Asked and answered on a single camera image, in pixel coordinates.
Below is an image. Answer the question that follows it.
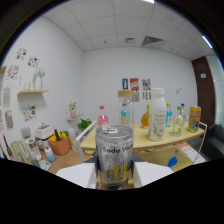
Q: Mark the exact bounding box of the green potted plant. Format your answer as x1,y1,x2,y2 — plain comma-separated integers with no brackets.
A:
77,118,93,132

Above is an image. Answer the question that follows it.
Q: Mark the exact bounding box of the red wall poster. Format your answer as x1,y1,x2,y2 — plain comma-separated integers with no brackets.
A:
129,77,140,92

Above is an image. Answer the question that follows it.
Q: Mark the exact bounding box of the small blue white bottle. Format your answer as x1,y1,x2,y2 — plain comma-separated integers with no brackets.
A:
44,146,57,163

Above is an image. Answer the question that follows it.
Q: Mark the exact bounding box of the white two-tier wooden rack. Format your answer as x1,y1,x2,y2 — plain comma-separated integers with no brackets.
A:
75,120,208,165

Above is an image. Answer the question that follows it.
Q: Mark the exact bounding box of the ceiling air vent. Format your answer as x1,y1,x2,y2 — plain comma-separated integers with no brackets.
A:
141,35,165,47

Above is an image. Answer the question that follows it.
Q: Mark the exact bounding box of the orange storage basket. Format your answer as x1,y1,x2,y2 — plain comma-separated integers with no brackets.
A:
47,131,72,157

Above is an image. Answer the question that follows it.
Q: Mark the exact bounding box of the white toaster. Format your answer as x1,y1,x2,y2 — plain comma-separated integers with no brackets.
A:
34,123,55,144

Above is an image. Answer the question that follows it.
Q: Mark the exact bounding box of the brown door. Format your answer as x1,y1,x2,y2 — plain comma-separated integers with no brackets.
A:
191,55,216,129

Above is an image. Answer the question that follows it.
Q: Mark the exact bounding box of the yellow printed can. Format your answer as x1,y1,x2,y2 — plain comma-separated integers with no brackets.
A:
187,105,202,134

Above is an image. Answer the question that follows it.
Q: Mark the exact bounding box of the amber liquid bottle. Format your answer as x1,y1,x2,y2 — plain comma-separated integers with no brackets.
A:
140,104,151,129

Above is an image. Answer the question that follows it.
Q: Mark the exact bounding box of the pink liquid bottle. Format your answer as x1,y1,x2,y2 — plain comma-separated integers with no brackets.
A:
97,105,110,128

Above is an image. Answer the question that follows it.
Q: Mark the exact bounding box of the slim blue bottle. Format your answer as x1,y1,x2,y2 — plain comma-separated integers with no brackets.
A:
165,103,174,128

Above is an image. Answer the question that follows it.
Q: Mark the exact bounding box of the small teal bottle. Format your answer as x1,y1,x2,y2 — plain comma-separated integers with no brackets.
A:
120,107,131,126

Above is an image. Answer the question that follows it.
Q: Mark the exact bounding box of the clear bottle green cap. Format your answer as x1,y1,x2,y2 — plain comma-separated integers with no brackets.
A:
172,105,185,137

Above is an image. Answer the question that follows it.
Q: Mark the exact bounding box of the small clear bottle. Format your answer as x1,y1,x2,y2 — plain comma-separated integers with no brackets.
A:
180,103,188,123

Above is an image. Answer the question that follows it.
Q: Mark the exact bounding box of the wooden wall shelf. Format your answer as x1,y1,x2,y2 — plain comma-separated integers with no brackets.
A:
17,88,50,97

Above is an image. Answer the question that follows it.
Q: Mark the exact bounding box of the silver soda water can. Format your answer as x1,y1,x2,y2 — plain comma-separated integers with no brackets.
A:
94,124,135,188

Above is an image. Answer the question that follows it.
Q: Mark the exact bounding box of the large white bottle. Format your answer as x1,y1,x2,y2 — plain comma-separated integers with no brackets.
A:
147,87,168,142

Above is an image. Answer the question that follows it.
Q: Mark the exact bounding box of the glass jar cork lid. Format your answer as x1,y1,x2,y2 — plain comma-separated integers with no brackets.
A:
117,89,136,131

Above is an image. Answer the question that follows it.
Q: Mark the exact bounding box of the black chair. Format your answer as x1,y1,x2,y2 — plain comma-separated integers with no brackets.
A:
196,124,224,161

